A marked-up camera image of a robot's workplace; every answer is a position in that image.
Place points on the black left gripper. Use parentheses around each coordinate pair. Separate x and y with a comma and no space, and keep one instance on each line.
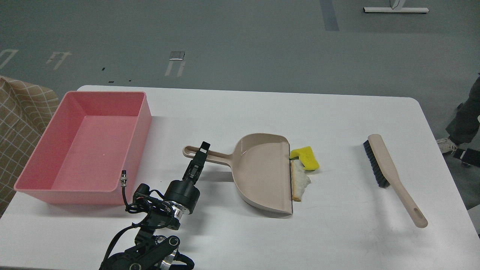
(183,192)

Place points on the beige plastic dustpan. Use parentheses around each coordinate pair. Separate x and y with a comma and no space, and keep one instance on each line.
(260,167)

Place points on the white bread slice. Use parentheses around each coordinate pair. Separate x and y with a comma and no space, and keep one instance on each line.
(300,180)

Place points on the yellow green sponge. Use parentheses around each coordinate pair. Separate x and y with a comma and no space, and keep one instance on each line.
(306,157)

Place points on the beige hand brush black bristles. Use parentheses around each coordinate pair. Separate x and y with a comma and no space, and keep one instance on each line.
(386,175)

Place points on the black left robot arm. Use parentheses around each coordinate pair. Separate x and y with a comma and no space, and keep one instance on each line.
(163,210)

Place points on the pink plastic bin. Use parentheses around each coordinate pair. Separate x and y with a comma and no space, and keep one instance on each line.
(92,137)

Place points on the silver floor plate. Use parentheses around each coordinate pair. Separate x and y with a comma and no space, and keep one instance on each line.
(177,55)

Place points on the beige checkered cloth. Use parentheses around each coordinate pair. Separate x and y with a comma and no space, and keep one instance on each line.
(25,111)

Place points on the white stand base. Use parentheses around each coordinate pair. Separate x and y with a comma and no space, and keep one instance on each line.
(397,6)

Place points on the person in grey clothes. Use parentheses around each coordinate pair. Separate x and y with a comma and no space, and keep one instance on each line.
(465,125)

